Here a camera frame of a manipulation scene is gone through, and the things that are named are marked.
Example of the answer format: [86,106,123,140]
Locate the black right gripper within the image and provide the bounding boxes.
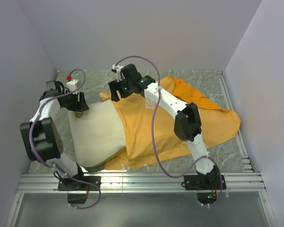
[108,77,134,103]

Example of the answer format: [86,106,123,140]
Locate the cream quilted pillow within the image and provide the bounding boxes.
[68,100,126,168]

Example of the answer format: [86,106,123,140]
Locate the orange pillowcase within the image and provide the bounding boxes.
[105,76,233,172]

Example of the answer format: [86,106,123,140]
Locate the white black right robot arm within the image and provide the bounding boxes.
[109,64,222,189]

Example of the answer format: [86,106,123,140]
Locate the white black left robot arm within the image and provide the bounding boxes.
[20,80,89,190]

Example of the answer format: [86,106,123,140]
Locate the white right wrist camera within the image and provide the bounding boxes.
[111,64,123,82]

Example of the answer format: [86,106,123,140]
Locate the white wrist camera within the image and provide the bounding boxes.
[111,64,123,82]
[66,75,81,92]

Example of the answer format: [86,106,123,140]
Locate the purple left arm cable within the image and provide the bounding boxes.
[28,68,102,210]

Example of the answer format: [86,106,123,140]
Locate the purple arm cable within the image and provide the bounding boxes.
[28,68,102,210]
[111,55,224,209]

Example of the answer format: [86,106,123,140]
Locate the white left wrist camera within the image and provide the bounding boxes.
[66,75,81,92]

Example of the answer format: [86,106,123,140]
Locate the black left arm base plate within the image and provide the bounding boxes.
[53,171,101,192]

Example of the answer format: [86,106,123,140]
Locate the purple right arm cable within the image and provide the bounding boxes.
[111,55,224,209]

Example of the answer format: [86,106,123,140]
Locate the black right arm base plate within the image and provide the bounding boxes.
[181,175,227,191]

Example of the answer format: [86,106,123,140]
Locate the aluminium side rail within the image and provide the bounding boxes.
[217,71,253,173]

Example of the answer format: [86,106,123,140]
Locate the aluminium front rail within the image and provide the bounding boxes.
[17,172,266,193]

